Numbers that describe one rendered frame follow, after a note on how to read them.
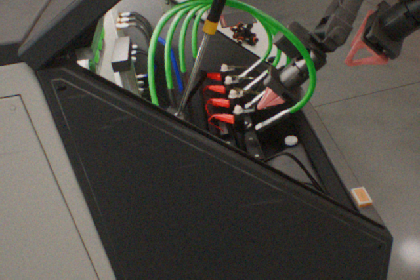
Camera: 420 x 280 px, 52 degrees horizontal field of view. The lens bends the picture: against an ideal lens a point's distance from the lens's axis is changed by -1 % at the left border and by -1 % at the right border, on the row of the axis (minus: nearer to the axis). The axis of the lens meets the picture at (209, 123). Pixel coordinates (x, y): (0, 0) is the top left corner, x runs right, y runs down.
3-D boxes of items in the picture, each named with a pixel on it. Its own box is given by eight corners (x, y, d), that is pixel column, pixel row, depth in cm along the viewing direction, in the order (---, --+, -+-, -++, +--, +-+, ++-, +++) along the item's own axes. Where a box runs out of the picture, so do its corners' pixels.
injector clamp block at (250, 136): (267, 199, 121) (264, 157, 112) (231, 205, 120) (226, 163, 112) (245, 131, 149) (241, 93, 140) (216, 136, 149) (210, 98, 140)
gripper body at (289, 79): (266, 68, 107) (287, 48, 103) (295, 93, 109) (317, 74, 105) (264, 80, 101) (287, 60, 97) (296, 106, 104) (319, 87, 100)
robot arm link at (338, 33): (350, 33, 96) (331, 35, 105) (314, -1, 94) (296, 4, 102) (318, 75, 96) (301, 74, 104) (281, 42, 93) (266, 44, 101)
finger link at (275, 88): (245, 89, 111) (270, 65, 106) (265, 105, 113) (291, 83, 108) (243, 103, 105) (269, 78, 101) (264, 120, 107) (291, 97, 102)
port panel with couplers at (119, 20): (146, 109, 126) (122, 6, 109) (135, 111, 126) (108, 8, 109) (147, 88, 137) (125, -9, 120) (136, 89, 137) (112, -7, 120)
